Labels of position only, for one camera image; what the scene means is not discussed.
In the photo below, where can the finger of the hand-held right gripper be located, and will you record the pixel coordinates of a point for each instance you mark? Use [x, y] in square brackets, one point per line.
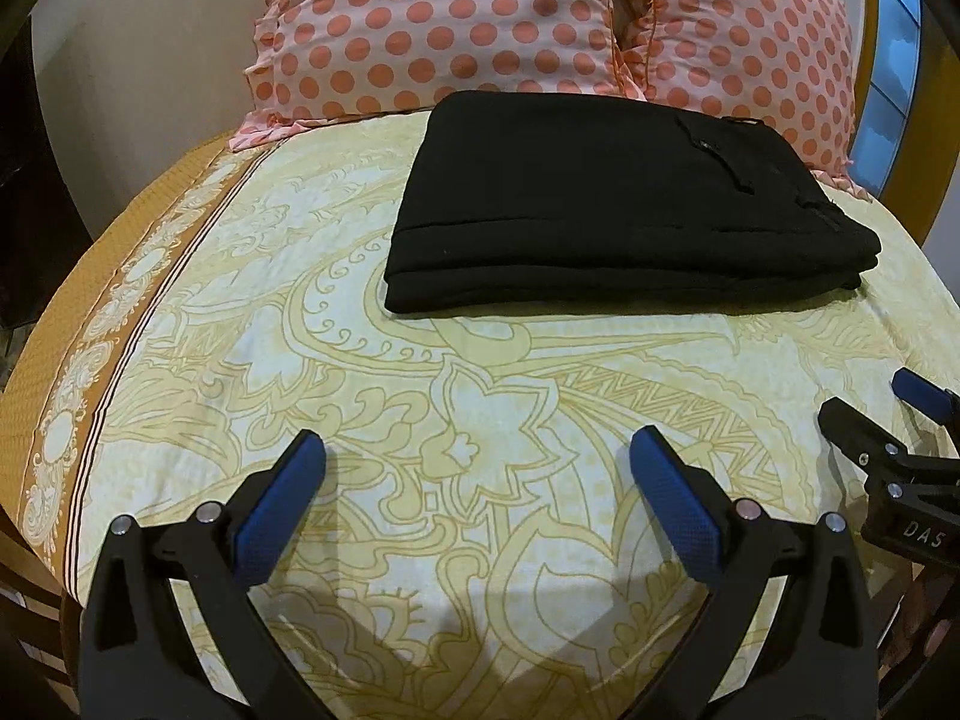
[919, 394]
[851, 431]

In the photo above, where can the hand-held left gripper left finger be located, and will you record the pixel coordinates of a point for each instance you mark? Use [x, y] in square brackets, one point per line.
[279, 510]

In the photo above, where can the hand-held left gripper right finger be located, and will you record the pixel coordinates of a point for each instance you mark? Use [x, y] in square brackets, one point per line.
[675, 506]

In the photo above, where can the black pants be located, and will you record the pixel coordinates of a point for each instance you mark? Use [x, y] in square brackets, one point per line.
[600, 202]

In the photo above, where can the yellow patterned bed sheet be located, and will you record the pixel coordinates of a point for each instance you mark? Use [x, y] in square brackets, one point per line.
[375, 405]

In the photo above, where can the glass window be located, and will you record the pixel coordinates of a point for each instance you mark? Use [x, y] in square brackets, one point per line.
[889, 67]

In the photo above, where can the small polka dot pillow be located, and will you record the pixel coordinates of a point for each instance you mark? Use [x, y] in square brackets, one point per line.
[742, 37]

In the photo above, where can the black television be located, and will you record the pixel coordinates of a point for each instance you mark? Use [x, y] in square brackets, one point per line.
[30, 187]

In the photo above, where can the wide polka dot pillow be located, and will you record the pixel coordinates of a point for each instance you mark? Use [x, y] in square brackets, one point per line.
[435, 22]

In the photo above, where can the wooden bed frame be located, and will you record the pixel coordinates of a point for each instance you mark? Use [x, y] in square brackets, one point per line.
[30, 637]

